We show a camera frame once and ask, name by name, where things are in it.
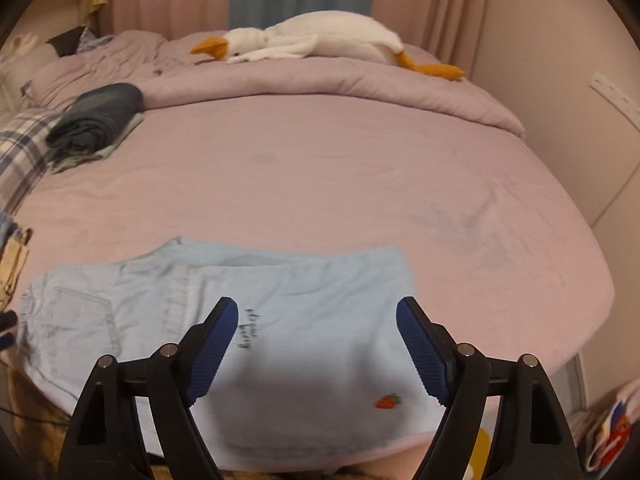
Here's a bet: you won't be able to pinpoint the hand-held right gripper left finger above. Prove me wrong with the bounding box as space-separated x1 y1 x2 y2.
59 296 240 480

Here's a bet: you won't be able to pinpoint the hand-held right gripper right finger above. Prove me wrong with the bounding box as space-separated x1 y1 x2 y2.
395 296 583 480

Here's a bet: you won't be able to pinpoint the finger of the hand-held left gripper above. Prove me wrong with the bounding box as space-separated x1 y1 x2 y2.
0 310 18 353

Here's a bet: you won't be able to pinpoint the light blue denim pants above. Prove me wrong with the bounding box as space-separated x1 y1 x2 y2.
17 236 451 461

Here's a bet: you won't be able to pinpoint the yellow object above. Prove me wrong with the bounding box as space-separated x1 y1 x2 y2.
462 427 493 480

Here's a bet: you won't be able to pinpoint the plaid cloth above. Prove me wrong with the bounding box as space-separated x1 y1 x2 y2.
0 109 66 216

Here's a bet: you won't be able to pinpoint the pink bed sheet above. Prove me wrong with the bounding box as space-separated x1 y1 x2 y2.
0 90 615 466

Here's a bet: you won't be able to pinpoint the colourful printed bag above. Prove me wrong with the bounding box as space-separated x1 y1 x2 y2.
572 380 640 471

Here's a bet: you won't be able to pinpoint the folded dark jeans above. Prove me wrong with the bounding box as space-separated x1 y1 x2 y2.
46 83 146 157

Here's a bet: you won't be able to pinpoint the white pillow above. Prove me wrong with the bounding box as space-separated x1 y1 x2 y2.
0 32 58 111

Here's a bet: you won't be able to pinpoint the dark cloth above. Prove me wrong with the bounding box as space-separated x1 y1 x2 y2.
47 26 93 58

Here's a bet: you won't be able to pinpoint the lilac duvet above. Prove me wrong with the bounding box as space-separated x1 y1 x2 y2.
22 30 526 136

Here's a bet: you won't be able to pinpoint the white goose plush toy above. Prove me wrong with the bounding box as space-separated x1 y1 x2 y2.
190 10 466 82

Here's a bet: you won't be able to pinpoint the white wall socket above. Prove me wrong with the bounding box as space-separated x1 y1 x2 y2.
590 72 640 128

